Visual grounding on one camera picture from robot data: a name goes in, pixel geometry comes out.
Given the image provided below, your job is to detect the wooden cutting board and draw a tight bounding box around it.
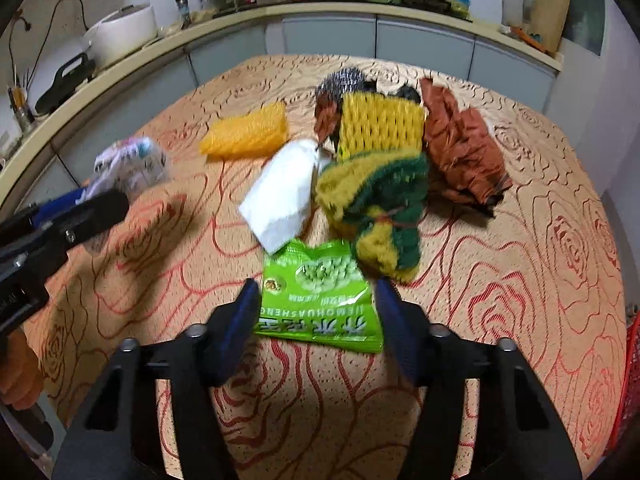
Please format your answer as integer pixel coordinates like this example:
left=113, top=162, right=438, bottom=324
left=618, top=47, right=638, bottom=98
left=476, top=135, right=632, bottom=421
left=529, top=0, right=573, bottom=56

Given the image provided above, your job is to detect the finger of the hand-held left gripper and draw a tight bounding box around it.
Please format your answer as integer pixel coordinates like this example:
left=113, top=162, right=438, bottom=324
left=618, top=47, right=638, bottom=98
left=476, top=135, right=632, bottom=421
left=27, top=185, right=101, bottom=226
left=0, top=190, right=132, bottom=281

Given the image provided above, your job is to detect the orange kitchen tool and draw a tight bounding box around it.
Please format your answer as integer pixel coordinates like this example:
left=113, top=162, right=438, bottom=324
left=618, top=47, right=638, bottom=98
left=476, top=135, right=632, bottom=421
left=510, top=25, right=548, bottom=53

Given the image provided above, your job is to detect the white plastic bottle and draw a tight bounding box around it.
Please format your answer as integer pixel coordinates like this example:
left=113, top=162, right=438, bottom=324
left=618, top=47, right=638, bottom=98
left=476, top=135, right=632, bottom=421
left=501, top=0, right=525, bottom=28

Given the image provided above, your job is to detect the printed plastic wrapper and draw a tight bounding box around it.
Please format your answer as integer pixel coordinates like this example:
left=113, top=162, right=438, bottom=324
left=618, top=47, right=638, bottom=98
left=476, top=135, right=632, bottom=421
left=92, top=136, right=171, bottom=201

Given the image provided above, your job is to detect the utensil holder with chopsticks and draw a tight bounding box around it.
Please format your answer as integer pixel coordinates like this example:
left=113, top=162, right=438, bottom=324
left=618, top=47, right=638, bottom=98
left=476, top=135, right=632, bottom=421
left=6, top=62, right=38, bottom=133

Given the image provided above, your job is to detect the large brown plastic bag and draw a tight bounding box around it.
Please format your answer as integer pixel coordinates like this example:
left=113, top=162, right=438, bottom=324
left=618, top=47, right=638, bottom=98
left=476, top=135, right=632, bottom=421
left=419, top=77, right=513, bottom=218

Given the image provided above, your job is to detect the white rice cooker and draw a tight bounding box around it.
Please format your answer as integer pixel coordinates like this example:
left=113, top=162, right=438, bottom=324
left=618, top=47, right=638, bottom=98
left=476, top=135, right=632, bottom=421
left=82, top=4, right=160, bottom=68

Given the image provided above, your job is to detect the grey kitchen base cabinet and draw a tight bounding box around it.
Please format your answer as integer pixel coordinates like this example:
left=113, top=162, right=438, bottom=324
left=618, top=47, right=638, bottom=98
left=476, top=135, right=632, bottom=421
left=15, top=12, right=558, bottom=241

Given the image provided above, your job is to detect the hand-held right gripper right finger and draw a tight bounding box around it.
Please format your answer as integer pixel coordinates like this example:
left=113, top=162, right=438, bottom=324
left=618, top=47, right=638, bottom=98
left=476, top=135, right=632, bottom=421
left=375, top=277, right=583, bottom=480

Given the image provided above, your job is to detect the bright yellow foam net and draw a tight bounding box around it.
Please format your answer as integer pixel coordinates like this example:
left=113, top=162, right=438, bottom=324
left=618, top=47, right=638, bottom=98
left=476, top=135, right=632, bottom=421
left=336, top=91, right=427, bottom=162

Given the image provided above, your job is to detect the gas stove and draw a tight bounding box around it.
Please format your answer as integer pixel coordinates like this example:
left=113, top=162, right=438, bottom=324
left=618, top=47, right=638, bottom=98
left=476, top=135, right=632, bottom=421
left=400, top=0, right=453, bottom=12

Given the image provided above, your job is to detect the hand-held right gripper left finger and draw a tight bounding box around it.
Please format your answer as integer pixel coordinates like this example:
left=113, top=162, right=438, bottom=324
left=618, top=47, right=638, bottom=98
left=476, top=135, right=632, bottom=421
left=52, top=280, right=263, bottom=480

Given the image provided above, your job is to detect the black handled kitchen appliance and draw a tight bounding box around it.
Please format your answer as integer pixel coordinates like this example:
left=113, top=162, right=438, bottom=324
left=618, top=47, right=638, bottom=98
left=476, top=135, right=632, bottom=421
left=34, top=52, right=97, bottom=115

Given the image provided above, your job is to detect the person's left hand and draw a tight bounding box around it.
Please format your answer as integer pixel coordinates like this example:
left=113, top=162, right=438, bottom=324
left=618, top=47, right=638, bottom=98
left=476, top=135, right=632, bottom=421
left=0, top=330, right=46, bottom=411

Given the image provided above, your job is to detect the green snack packet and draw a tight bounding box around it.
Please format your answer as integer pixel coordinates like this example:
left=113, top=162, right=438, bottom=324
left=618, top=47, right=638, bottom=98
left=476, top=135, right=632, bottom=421
left=252, top=239, right=385, bottom=355

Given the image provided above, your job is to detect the steel wool scourer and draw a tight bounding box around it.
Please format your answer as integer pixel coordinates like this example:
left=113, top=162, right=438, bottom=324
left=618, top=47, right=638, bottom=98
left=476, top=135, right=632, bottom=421
left=315, top=71, right=381, bottom=106

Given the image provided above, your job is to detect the orange yellow foam net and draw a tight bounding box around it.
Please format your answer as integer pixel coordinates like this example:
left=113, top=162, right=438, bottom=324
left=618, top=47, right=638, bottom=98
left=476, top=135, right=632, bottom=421
left=199, top=101, right=290, bottom=160

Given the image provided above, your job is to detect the beige kitchen counter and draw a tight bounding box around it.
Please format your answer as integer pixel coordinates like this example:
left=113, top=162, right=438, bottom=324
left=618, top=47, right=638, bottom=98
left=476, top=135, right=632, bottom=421
left=0, top=0, right=563, bottom=201

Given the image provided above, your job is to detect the frosted glass window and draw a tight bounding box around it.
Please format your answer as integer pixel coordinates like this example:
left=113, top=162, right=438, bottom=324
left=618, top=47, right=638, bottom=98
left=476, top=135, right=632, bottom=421
left=562, top=0, right=608, bottom=56

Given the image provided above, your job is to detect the rose patterned tablecloth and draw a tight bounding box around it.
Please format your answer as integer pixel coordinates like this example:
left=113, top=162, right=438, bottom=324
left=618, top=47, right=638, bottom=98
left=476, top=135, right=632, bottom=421
left=22, top=54, right=628, bottom=480

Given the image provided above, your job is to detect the yellow green knitted cloth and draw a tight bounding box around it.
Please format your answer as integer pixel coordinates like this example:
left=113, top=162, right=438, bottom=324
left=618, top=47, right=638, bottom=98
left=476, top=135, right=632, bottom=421
left=314, top=150, right=431, bottom=283

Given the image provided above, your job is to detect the red plastic basket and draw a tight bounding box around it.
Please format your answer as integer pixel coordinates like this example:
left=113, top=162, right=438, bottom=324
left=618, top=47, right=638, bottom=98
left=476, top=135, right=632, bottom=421
left=607, top=310, right=640, bottom=456

